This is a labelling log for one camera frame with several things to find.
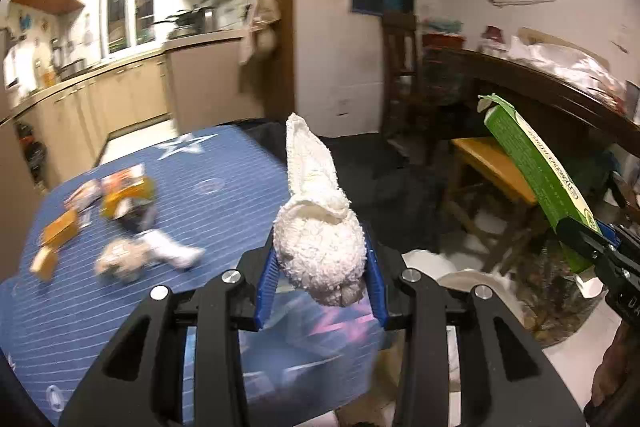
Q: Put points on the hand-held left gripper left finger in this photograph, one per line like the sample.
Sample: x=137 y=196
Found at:
x=266 y=287

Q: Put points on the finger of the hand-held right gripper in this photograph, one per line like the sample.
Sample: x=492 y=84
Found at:
x=585 y=242
x=625 y=194

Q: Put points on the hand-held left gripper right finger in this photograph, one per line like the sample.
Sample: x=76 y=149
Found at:
x=376 y=287

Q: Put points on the white terry cloth sock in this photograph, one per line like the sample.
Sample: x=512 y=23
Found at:
x=320 y=247

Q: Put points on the green carton box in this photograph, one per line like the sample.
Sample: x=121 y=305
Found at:
x=540 y=177

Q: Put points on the yellow snack packet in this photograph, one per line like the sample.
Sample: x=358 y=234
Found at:
x=127 y=197

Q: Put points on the person's right hand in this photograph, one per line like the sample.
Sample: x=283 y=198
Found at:
x=617 y=362

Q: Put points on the clear plastic garbage bag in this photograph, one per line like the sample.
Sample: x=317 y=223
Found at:
x=550 y=307

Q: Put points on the blue printed tablecloth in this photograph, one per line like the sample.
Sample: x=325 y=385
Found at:
x=225 y=217

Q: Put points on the black cloth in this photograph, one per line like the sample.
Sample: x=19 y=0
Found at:
x=400 y=187

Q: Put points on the dark wooden table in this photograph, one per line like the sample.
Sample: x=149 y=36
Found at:
x=550 y=97

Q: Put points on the light wooden stool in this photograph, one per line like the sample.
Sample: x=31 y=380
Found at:
x=485 y=157

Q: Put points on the white plastic bags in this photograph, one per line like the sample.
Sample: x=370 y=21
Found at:
x=565 y=62

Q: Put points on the crumpled beige paper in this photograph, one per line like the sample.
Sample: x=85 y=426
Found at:
x=120 y=259

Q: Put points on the white and orange wrapper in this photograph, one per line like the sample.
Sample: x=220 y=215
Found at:
x=85 y=194

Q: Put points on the small orange carton box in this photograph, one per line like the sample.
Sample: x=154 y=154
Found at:
x=43 y=264

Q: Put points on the dark wooden chair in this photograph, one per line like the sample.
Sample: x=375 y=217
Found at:
x=400 y=47

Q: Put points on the beige kitchen cabinets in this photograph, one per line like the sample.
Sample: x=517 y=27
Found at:
x=120 y=92

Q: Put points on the hanging beige bag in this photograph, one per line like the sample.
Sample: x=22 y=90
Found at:
x=260 y=32

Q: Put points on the black wok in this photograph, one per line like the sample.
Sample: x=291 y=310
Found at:
x=185 y=17

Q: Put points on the kitchen window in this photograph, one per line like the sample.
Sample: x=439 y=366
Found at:
x=130 y=2

